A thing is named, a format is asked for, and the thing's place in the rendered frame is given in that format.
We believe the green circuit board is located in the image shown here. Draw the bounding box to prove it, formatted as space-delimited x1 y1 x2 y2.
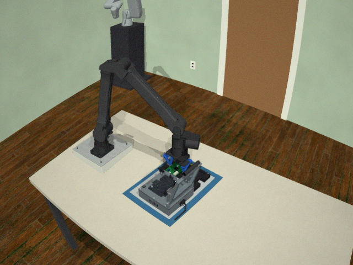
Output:
166 163 182 176

